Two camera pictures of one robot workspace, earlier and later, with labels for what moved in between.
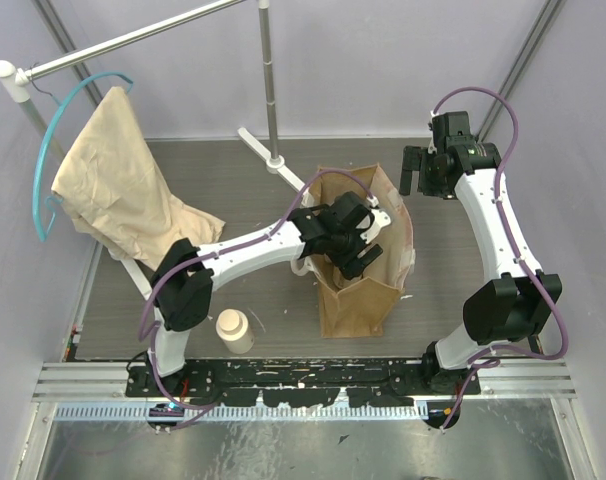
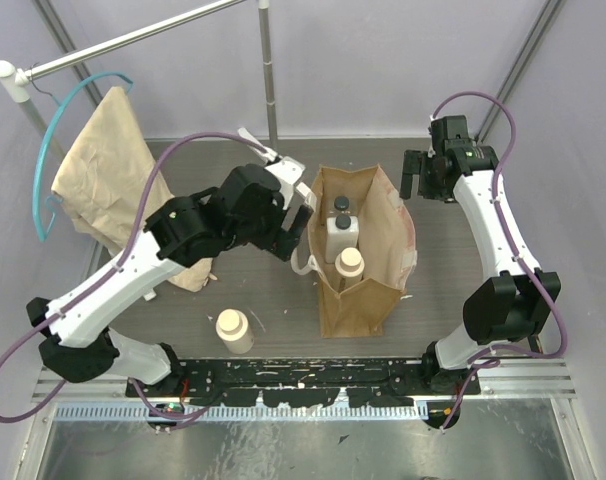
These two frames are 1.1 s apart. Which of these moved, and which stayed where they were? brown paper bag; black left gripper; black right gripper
Moved: black left gripper
Stayed: black right gripper; brown paper bag
